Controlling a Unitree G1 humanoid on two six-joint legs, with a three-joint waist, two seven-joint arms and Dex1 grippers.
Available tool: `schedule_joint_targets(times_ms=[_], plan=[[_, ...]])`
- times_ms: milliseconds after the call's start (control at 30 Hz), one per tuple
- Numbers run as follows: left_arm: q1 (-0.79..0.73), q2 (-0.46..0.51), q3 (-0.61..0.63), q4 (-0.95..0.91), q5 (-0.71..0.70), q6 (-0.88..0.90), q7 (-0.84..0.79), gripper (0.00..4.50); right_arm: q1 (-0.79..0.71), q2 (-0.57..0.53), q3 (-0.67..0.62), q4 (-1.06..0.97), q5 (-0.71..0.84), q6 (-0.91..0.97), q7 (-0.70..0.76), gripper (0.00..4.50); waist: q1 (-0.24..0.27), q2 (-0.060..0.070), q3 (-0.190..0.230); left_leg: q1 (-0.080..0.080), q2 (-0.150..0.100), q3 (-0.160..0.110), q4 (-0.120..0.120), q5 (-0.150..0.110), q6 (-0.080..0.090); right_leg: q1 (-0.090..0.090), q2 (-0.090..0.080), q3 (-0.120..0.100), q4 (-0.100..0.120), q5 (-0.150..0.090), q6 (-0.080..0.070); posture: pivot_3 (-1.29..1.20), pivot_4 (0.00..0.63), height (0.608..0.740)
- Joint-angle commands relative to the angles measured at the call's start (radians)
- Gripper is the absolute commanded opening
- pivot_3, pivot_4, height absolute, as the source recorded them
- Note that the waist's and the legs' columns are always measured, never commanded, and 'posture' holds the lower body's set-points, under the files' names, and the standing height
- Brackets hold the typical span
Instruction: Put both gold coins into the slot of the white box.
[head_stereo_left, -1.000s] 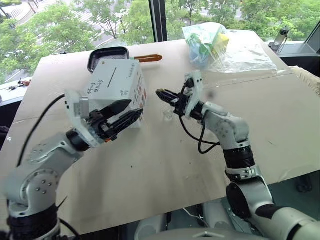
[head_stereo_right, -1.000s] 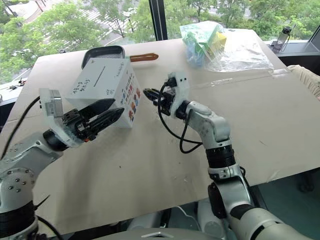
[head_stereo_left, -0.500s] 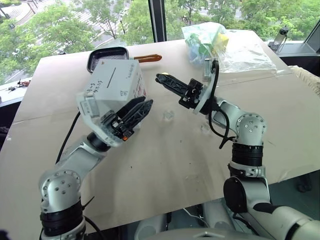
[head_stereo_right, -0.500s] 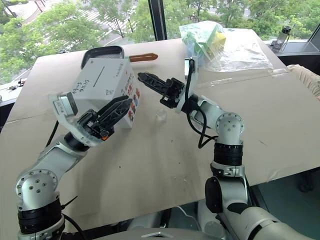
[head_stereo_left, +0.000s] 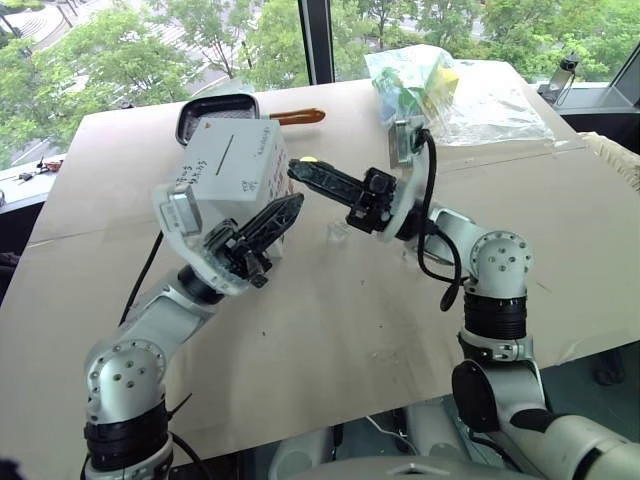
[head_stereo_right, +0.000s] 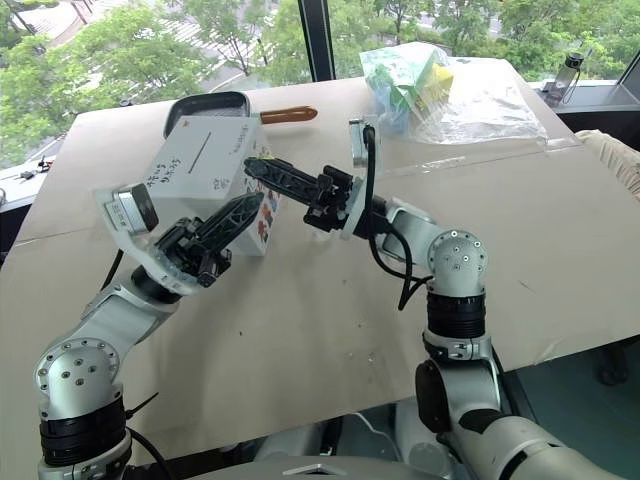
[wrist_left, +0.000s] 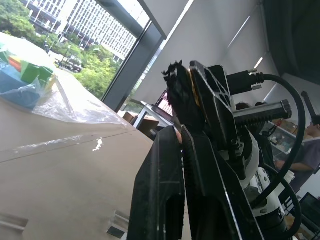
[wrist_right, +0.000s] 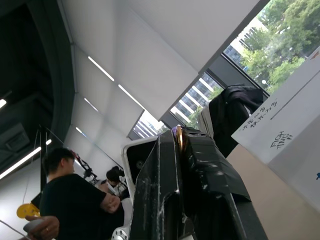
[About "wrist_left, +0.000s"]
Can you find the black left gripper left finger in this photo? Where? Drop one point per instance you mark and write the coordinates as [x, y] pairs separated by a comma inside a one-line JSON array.
[[155, 180]]

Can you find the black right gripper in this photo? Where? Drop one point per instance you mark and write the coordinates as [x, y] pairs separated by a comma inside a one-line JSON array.
[[262, 110]]

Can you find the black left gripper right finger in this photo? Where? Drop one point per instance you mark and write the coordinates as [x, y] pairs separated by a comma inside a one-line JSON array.
[[212, 190]]

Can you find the gold coin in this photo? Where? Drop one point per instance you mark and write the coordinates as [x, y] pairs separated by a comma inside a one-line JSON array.
[[194, 90]]

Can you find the small brown cardboard box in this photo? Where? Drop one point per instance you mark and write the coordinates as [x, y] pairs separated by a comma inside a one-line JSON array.
[[147, 122]]

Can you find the open laptop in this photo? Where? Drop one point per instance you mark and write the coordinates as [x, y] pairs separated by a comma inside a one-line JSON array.
[[165, 103]]

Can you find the dark-haired person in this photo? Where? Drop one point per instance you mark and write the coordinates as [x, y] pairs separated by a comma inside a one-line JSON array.
[[242, 106]]

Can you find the clear acrylic piece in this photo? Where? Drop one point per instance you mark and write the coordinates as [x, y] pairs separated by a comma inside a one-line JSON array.
[[117, 223], [12, 221]]

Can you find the white paper cup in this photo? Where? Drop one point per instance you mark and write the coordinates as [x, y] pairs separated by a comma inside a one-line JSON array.
[[288, 178]]

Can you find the black monitor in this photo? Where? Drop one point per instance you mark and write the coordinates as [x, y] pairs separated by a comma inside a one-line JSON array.
[[311, 207]]

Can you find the person in grey shirt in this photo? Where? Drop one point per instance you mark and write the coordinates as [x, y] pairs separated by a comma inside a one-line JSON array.
[[306, 152]]

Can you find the clear bag of colourful blocks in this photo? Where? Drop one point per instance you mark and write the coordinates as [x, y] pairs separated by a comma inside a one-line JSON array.
[[30, 82]]

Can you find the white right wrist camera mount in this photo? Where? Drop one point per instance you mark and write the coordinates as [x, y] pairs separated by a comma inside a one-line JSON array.
[[266, 190]]

